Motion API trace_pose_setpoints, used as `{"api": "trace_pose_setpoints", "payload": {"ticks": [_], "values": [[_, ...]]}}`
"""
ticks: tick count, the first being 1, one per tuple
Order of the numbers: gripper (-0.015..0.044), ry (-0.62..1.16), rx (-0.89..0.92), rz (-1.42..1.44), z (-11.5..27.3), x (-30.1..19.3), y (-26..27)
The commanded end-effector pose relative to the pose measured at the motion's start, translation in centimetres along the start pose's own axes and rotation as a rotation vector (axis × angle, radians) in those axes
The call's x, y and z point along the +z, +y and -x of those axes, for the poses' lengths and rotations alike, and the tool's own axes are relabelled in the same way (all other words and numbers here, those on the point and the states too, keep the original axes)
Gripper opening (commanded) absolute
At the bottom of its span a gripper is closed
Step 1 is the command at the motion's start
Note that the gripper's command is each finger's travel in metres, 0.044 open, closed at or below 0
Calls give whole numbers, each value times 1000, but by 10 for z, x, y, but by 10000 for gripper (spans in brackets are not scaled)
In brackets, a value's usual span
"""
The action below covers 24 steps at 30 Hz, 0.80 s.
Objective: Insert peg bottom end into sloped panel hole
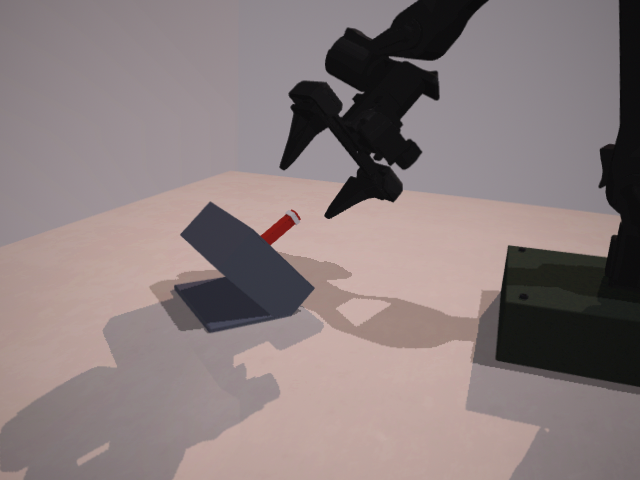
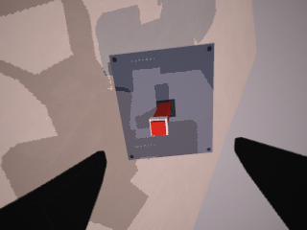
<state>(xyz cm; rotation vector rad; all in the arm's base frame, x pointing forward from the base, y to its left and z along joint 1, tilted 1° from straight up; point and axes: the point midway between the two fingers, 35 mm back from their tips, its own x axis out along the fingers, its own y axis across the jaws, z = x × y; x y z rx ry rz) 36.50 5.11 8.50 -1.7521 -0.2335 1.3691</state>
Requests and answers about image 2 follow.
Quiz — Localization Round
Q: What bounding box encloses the red peg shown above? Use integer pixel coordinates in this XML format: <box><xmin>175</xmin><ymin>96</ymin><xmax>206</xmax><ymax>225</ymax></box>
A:
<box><xmin>150</xmin><ymin>102</ymin><xmax>171</xmax><ymax>135</ymax></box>

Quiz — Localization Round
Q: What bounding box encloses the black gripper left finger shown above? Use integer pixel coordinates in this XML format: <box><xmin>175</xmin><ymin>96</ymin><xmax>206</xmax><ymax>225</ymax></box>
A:
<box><xmin>0</xmin><ymin>150</ymin><xmax>107</xmax><ymax>230</ymax></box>

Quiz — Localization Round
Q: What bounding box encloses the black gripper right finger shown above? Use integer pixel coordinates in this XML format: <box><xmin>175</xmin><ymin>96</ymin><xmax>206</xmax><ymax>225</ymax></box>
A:
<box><xmin>234</xmin><ymin>137</ymin><xmax>307</xmax><ymax>230</ymax></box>

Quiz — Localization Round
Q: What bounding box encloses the grey sloped panel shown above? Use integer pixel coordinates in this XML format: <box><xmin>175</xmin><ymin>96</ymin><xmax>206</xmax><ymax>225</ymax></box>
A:
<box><xmin>109</xmin><ymin>43</ymin><xmax>214</xmax><ymax>160</ymax></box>

